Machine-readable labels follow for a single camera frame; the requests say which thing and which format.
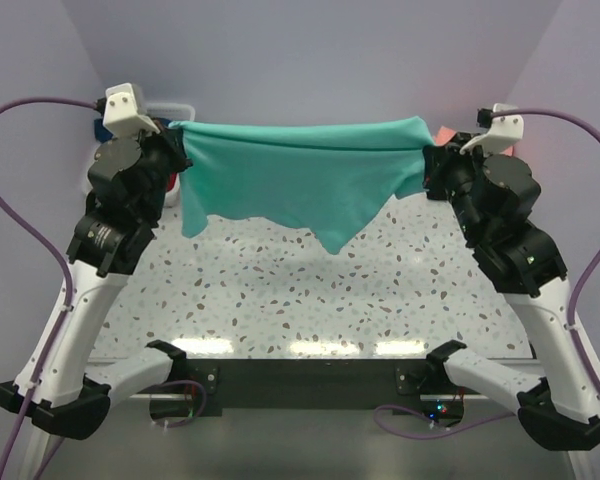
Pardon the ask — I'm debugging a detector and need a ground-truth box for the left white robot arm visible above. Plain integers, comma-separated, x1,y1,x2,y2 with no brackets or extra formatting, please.
0,128,192,440

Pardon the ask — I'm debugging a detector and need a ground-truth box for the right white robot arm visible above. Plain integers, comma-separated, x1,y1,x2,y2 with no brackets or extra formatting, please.
423,134,600,451

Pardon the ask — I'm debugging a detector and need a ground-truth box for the teal t-shirt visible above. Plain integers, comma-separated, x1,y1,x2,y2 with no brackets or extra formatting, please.
169,116,434,254

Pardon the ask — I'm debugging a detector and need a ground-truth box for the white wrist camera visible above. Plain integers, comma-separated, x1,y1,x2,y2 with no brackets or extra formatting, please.
103,83,160,138
460,103,524,156

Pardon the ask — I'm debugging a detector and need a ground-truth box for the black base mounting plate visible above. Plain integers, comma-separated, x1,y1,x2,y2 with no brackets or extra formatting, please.
128,356,485,420

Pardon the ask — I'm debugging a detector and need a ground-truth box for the white plastic laundry basket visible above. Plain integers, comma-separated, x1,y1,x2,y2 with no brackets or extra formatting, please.
147,102,196,209

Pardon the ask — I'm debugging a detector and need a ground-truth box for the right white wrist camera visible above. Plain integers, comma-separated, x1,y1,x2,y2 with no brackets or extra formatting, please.
460,103,524,156

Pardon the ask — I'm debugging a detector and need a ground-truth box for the navy blue t-shirt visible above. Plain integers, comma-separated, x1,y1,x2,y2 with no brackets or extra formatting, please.
93,118,113,143

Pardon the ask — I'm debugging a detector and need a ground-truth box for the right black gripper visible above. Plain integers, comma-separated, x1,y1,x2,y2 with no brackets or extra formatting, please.
422,130,498,240

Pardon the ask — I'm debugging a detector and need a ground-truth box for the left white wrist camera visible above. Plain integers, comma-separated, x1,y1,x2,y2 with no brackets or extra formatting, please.
103,83,160,138

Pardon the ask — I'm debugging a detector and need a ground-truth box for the folded salmon pink t-shirt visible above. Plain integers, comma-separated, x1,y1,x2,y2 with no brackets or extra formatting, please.
433,126,456,146

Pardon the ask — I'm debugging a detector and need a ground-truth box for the aluminium rail frame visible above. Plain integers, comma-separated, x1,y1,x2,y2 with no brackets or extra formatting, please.
18,389,581,480

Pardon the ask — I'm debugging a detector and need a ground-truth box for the purple cable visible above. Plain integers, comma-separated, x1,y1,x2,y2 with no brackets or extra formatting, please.
372,108,600,441
0,97,211,480

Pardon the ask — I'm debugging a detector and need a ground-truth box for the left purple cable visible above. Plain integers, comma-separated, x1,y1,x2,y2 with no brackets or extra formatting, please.
0,97,211,480

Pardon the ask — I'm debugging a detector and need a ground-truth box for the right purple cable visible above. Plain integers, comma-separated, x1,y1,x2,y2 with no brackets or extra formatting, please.
372,108,600,441

